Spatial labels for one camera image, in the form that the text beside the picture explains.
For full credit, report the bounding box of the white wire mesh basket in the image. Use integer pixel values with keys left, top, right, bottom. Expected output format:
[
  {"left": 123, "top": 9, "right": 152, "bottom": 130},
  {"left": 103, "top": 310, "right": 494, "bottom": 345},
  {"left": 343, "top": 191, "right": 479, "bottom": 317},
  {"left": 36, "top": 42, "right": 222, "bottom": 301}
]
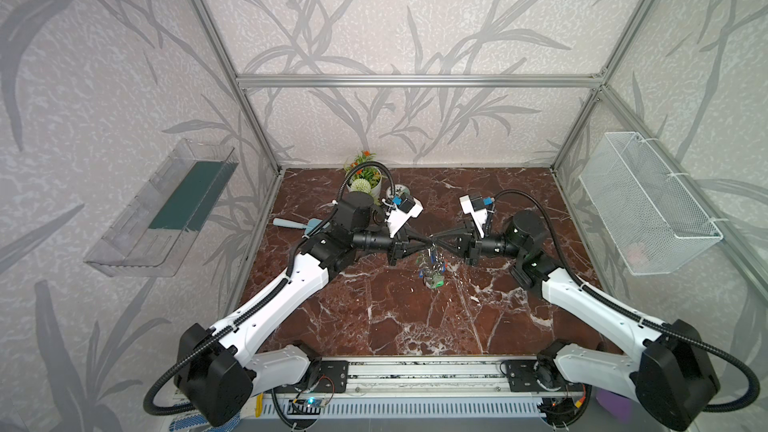
[{"left": 579, "top": 132, "right": 723, "bottom": 276}]

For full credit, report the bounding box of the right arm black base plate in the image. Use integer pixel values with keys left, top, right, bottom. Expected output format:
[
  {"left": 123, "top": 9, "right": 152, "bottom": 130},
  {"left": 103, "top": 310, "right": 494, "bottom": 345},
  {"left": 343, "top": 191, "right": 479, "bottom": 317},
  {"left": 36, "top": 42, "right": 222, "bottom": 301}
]
[{"left": 500, "top": 359, "right": 584, "bottom": 395}]

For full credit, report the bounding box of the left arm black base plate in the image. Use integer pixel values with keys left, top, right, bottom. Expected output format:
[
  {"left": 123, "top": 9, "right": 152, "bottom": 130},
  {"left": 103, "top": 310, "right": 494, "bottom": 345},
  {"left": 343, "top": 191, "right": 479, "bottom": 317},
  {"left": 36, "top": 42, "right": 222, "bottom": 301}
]
[{"left": 293, "top": 359, "right": 350, "bottom": 393}]

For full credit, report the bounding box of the clear plastic wall tray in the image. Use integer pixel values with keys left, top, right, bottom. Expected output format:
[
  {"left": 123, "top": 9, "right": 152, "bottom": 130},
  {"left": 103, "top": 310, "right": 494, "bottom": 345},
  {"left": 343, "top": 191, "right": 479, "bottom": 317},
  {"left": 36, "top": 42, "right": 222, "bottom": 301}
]
[{"left": 84, "top": 139, "right": 239, "bottom": 278}]

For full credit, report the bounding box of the blue dotted work glove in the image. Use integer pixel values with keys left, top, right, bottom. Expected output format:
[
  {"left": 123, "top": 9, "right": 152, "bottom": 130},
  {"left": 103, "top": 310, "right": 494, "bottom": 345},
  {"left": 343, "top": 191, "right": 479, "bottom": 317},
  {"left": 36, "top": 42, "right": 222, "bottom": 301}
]
[{"left": 167, "top": 413, "right": 241, "bottom": 432}]

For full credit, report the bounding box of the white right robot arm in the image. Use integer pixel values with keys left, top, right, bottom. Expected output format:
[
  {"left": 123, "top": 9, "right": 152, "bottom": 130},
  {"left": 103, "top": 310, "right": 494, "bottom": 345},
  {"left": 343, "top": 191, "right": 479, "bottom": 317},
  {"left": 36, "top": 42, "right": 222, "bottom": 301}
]
[{"left": 432, "top": 190, "right": 761, "bottom": 431}]

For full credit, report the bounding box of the light blue toy trowel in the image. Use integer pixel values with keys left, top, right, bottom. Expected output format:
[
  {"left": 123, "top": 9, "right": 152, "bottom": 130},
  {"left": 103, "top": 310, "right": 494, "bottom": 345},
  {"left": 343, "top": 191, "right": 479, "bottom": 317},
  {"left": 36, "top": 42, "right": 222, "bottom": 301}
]
[{"left": 272, "top": 217, "right": 322, "bottom": 237}]

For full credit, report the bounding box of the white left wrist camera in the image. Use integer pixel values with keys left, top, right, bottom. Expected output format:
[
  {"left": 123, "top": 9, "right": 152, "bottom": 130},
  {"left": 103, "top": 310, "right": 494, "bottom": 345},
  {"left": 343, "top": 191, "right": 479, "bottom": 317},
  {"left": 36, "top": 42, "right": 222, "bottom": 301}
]
[{"left": 386, "top": 195, "right": 423, "bottom": 238}]

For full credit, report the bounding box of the potted artificial flower plant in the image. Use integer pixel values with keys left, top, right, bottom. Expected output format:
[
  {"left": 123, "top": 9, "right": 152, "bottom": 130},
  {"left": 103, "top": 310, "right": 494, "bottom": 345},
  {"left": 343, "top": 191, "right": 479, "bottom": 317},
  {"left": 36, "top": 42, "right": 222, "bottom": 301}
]
[{"left": 344, "top": 150, "right": 382, "bottom": 201}]

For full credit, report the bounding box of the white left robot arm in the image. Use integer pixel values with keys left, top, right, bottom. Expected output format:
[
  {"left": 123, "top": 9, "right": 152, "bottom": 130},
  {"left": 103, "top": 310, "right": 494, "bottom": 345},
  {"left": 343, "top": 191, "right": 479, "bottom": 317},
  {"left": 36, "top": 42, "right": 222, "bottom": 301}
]
[{"left": 143, "top": 188, "right": 432, "bottom": 427}]

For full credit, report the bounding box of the printed snack jar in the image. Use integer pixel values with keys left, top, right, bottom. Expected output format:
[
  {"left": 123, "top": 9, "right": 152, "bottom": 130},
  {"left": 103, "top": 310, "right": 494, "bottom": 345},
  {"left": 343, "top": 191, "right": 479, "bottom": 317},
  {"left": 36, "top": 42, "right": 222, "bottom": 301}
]
[{"left": 386, "top": 184, "right": 411, "bottom": 199}]

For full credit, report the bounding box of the green circuit board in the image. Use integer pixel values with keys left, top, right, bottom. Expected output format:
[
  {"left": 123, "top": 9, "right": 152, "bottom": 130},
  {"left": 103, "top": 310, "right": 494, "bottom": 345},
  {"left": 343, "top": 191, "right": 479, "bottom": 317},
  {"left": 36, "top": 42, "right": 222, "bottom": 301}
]
[{"left": 288, "top": 395, "right": 333, "bottom": 416}]

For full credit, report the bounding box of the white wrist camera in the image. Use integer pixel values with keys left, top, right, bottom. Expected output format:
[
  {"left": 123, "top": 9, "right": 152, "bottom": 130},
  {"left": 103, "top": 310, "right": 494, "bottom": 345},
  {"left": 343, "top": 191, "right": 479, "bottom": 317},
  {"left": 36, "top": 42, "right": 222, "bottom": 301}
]
[
  {"left": 459, "top": 195, "right": 495, "bottom": 238},
  {"left": 386, "top": 195, "right": 423, "bottom": 238}
]

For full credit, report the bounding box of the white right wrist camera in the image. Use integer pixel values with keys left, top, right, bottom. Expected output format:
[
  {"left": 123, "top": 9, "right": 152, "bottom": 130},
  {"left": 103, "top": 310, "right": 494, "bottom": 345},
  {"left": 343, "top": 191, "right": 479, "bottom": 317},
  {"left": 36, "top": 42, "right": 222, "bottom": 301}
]
[{"left": 459, "top": 195, "right": 495, "bottom": 238}]

